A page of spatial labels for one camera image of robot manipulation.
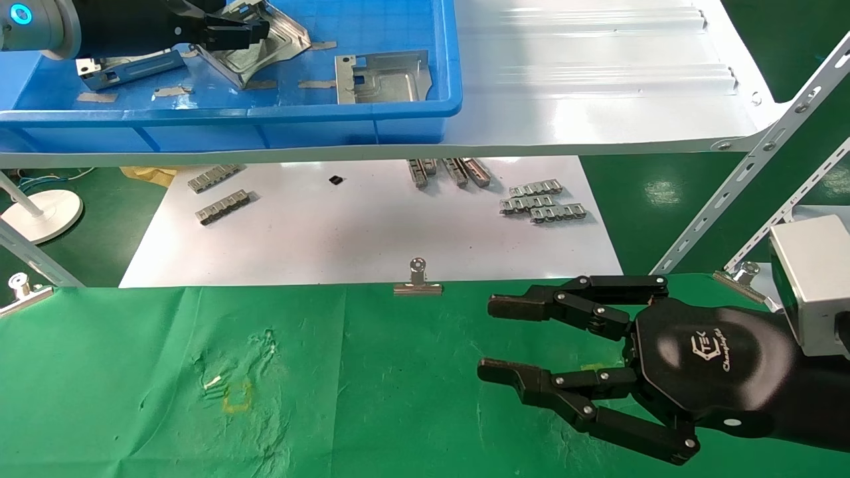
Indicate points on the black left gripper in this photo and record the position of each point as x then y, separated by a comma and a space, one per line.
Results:
126, 26

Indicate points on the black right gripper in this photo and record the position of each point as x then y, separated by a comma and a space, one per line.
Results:
710, 365

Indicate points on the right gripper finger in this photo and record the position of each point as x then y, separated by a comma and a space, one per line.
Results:
524, 302
511, 375

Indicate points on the grey sheet metal bracket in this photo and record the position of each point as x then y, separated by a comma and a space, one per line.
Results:
282, 40
133, 70
392, 83

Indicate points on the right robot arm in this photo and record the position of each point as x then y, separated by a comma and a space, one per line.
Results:
823, 411

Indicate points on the tan tape strip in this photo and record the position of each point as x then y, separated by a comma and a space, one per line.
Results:
97, 97
262, 84
172, 91
317, 84
323, 46

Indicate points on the silver binder clip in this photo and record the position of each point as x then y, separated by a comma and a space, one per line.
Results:
417, 288
749, 269
20, 285

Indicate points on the yellow plastic bag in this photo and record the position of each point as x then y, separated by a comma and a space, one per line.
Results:
153, 176

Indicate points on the green table cloth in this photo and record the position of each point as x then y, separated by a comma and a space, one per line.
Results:
332, 385

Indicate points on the blue plastic bin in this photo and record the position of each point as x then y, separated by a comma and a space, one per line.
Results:
398, 26

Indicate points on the white shelf board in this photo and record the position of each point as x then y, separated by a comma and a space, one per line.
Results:
584, 99

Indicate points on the white round floor stand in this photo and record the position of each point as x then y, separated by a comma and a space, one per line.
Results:
46, 212

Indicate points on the small white scrap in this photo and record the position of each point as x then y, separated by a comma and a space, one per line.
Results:
212, 382

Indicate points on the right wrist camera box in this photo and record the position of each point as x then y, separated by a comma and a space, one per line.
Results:
810, 279

